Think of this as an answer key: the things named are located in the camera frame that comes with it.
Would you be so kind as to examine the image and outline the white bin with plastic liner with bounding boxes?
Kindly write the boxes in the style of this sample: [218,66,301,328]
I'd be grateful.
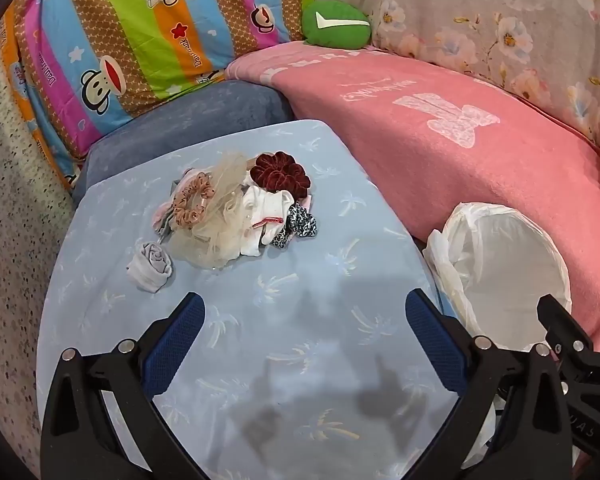
[422,201,574,466]

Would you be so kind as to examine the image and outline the blue grey cushion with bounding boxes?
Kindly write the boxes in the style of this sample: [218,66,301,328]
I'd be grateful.
[71,79,296,207]

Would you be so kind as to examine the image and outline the floral grey pillow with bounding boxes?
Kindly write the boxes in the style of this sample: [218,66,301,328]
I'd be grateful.
[310,0,600,147]

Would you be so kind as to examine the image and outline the green round cushion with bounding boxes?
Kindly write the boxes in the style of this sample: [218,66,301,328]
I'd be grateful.
[301,0,373,51]

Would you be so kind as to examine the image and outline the brown dotted scrunchie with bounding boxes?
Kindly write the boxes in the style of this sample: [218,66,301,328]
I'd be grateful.
[172,172,217,231]

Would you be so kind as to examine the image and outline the black white leopard scrunchie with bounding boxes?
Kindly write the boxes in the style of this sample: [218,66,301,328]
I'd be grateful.
[271,203,320,250]

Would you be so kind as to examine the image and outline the grey cloth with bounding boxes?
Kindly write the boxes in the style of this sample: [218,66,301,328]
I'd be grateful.
[126,241,176,294]

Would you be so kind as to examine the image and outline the pink blanket with bow print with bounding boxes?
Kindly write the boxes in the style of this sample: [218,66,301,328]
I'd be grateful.
[225,40,600,354]

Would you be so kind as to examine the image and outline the white speckled fleece blanket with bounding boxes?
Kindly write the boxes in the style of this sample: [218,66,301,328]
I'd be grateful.
[0,35,82,461]

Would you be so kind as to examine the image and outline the light blue palm print cloth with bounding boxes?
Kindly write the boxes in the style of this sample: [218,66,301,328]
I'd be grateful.
[36,119,481,480]

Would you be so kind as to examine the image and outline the colourful monkey print pillow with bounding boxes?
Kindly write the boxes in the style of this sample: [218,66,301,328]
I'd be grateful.
[0,0,316,187]

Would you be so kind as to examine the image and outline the small pink cloth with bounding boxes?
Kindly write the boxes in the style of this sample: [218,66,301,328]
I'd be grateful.
[152,170,192,237]

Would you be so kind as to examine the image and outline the dark red velvet scrunchie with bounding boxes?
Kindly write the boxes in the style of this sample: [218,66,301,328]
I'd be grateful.
[250,151,312,199]

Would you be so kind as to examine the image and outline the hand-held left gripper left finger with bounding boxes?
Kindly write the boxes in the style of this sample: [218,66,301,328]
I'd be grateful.
[40,291,208,480]

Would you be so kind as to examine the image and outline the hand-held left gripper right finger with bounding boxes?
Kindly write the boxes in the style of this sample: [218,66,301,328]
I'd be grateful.
[405,288,576,480]

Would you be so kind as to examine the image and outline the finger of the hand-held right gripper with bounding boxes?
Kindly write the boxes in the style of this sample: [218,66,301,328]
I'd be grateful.
[537,295,600,382]

